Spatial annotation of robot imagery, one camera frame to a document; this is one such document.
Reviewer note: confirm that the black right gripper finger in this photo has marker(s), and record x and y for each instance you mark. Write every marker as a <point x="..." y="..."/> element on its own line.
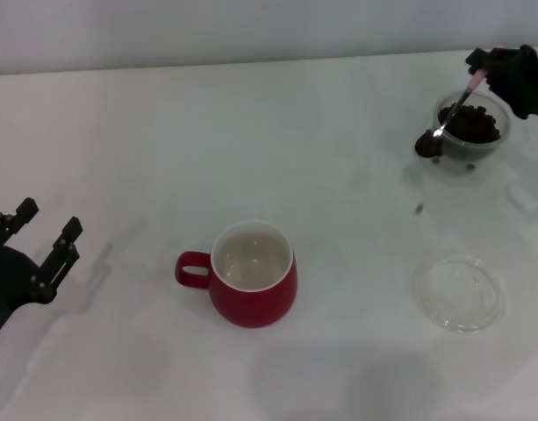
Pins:
<point x="480" y="59"/>

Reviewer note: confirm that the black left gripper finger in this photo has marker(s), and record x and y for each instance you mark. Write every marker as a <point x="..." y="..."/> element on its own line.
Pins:
<point x="60" y="263"/>
<point x="27" y="208"/>

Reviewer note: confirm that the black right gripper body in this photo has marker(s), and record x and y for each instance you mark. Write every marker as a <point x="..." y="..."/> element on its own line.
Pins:
<point x="523" y="79"/>

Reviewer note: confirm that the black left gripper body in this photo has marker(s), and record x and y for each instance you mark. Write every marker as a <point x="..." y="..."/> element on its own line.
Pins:
<point x="7" y="280"/>

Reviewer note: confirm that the spooned coffee beans heap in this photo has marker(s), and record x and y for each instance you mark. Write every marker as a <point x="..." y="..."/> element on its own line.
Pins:
<point x="428" y="147"/>

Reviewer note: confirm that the red ceramic mug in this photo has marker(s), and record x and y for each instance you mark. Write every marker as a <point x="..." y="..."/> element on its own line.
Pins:
<point x="251" y="307"/>

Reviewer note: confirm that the clear glass cup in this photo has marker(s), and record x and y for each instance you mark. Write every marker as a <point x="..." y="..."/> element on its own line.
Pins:
<point x="505" y="127"/>

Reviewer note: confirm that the coffee beans pile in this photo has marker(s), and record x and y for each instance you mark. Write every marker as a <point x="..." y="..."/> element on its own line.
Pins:
<point x="475" y="127"/>

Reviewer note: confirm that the clear glass saucer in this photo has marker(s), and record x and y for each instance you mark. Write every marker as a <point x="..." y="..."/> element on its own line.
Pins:
<point x="453" y="175"/>

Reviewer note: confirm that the clear glass dish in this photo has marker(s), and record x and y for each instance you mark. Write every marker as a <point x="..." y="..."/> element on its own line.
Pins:
<point x="457" y="298"/>

